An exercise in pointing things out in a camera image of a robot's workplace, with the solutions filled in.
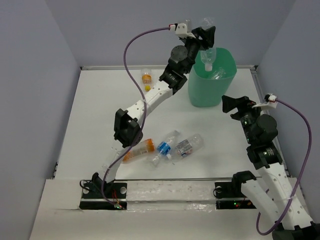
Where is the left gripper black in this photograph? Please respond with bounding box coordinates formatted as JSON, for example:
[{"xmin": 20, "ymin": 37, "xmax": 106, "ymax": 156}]
[{"xmin": 179, "ymin": 25, "xmax": 214, "ymax": 74}]

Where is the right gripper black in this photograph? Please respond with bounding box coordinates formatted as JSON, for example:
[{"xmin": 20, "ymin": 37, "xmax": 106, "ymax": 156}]
[{"xmin": 220, "ymin": 94, "xmax": 264, "ymax": 144}]

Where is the clear bottle white cap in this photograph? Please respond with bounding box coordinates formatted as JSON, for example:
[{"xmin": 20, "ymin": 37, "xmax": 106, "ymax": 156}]
[{"xmin": 199, "ymin": 16, "xmax": 217, "ymax": 72}]

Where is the clear bottle blue-ringed cap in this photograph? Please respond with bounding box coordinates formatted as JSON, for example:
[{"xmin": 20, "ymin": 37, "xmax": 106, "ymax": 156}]
[{"xmin": 209, "ymin": 67, "xmax": 227, "ymax": 80}]

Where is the small bottle orange label yellow cap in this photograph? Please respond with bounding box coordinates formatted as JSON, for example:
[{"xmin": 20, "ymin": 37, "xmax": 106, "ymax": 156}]
[{"xmin": 140, "ymin": 68, "xmax": 152, "ymax": 92}]

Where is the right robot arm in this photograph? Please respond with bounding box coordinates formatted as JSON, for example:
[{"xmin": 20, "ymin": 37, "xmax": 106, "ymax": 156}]
[{"xmin": 221, "ymin": 94, "xmax": 320, "ymax": 240}]

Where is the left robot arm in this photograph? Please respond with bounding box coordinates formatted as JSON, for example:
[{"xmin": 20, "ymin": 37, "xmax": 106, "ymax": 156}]
[{"xmin": 91, "ymin": 23, "xmax": 216, "ymax": 198}]

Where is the green plastic bin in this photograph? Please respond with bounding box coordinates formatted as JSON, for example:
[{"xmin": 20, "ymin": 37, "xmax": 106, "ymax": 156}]
[{"xmin": 188, "ymin": 47, "xmax": 237, "ymax": 107}]

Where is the clear bottle white printed label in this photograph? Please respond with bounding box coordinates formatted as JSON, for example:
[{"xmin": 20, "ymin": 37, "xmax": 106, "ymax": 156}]
[{"xmin": 167, "ymin": 133, "xmax": 204, "ymax": 161}]

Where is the crushed bottle blue label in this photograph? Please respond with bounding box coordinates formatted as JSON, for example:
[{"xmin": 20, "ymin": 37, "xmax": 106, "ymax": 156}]
[{"xmin": 148, "ymin": 130, "xmax": 180, "ymax": 168}]

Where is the large orange label bottle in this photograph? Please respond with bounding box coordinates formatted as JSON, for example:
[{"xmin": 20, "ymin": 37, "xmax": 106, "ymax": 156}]
[{"xmin": 122, "ymin": 138, "xmax": 155, "ymax": 163}]

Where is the white foam strip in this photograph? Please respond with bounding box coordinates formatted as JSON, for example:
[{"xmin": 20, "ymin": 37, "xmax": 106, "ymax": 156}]
[{"xmin": 126, "ymin": 180, "xmax": 216, "ymax": 202}]

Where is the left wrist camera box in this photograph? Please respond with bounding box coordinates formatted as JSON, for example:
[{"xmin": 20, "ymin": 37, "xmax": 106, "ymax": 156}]
[{"xmin": 174, "ymin": 19, "xmax": 193, "ymax": 38}]

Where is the aluminium back rail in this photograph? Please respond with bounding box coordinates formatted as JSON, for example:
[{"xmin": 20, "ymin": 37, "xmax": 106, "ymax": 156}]
[{"xmin": 80, "ymin": 65, "xmax": 258, "ymax": 71}]

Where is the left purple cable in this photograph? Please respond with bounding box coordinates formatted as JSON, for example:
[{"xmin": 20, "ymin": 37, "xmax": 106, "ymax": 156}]
[{"xmin": 101, "ymin": 26, "xmax": 176, "ymax": 208}]

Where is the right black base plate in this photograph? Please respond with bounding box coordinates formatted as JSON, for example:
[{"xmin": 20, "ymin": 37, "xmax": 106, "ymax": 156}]
[{"xmin": 212, "ymin": 181, "xmax": 256, "ymax": 210}]

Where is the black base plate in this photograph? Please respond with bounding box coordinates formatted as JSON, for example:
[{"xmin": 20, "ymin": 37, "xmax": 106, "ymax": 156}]
[
  {"xmin": 79, "ymin": 180, "xmax": 128, "ymax": 211},
  {"xmin": 212, "ymin": 181, "xmax": 256, "ymax": 210}
]

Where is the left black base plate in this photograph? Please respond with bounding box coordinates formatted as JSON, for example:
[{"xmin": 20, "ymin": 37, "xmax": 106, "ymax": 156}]
[{"xmin": 79, "ymin": 180, "xmax": 128, "ymax": 211}]

